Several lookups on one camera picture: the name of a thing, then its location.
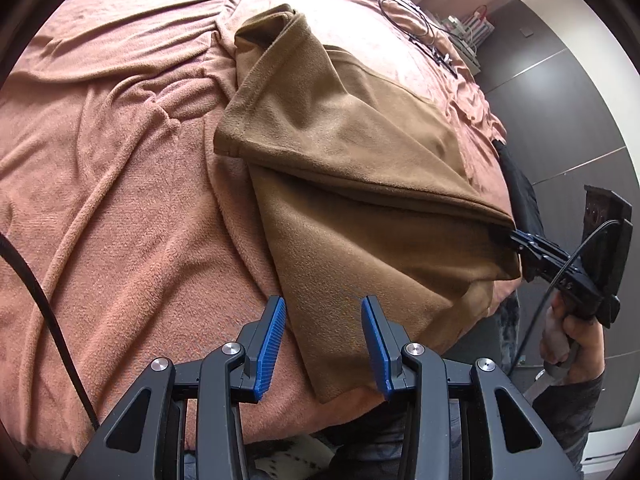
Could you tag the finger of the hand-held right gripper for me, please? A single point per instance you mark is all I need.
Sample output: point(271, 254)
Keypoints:
point(542, 267)
point(530, 244)

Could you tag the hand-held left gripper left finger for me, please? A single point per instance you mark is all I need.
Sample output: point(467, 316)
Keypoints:
point(270, 350)

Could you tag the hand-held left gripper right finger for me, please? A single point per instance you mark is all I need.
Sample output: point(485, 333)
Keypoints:
point(375, 350)

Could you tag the brown cat print t-shirt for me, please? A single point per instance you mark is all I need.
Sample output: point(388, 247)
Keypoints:
point(350, 185)

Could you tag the person's right forearm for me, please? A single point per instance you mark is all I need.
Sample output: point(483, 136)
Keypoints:
point(570, 420)

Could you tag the person's right hand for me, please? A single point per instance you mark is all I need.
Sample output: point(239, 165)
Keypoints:
point(585, 350)

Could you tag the grey fluffy rug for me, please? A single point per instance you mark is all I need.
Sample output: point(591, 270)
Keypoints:
point(510, 325)

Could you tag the person's grey patterned pants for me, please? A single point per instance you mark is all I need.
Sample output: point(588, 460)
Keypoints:
point(370, 445)

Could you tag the white patterned cloth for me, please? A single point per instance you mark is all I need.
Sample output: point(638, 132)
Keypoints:
point(295, 457)

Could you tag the dark grey wardrobe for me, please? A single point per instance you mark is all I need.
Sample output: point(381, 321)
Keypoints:
point(560, 110)

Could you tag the rust pink fleece blanket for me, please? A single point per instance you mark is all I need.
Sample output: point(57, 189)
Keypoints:
point(125, 185)

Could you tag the white power strip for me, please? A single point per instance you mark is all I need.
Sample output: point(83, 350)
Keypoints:
point(465, 30)

